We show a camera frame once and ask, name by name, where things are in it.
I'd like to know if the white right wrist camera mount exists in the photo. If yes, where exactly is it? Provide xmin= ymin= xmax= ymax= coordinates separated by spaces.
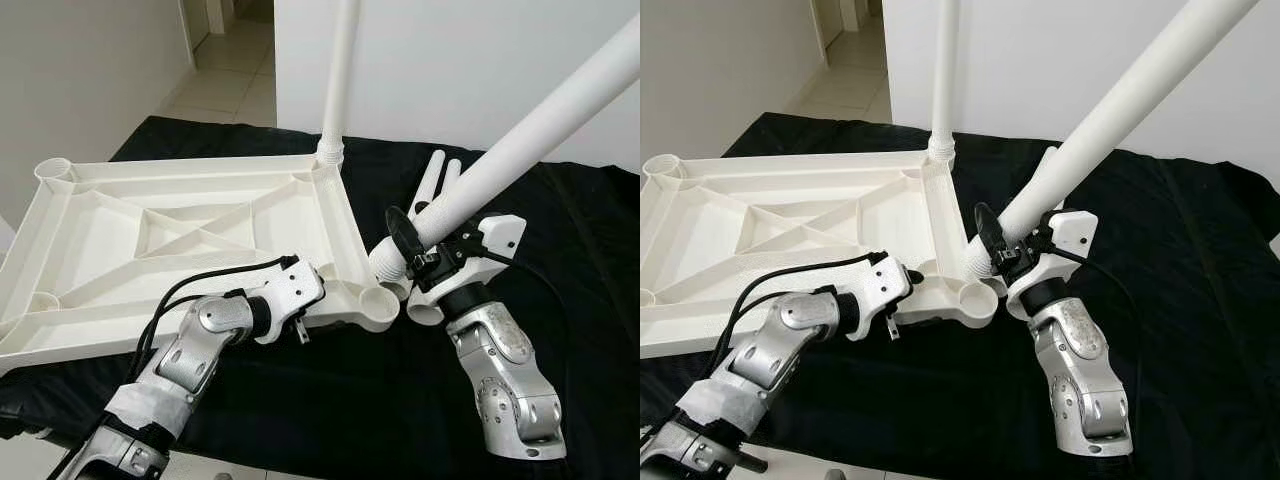
xmin=410 ymin=213 xmax=528 ymax=298
xmin=1005 ymin=208 xmax=1098 ymax=321

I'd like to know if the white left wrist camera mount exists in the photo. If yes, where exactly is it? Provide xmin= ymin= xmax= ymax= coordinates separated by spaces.
xmin=845 ymin=252 xmax=913 ymax=341
xmin=255 ymin=258 xmax=326 ymax=346

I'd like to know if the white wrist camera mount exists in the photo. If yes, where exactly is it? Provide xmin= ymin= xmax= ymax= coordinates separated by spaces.
xmin=255 ymin=258 xmax=326 ymax=346
xmin=410 ymin=213 xmax=528 ymax=298
xmin=1005 ymin=208 xmax=1098 ymax=321
xmin=845 ymin=252 xmax=913 ymax=341

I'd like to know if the white plastic children table top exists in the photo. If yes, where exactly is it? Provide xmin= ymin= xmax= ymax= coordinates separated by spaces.
xmin=640 ymin=152 xmax=1001 ymax=359
xmin=0 ymin=150 xmax=401 ymax=379

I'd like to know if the black table cloth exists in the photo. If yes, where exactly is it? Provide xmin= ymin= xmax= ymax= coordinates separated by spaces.
xmin=640 ymin=112 xmax=1280 ymax=480
xmin=0 ymin=115 xmax=641 ymax=480

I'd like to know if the beige door frame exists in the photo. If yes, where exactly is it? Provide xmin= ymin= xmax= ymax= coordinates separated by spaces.
xmin=183 ymin=0 xmax=238 ymax=61

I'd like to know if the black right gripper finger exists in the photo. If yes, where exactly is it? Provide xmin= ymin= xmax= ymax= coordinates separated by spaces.
xmin=385 ymin=205 xmax=428 ymax=278
xmin=972 ymin=201 xmax=1008 ymax=273

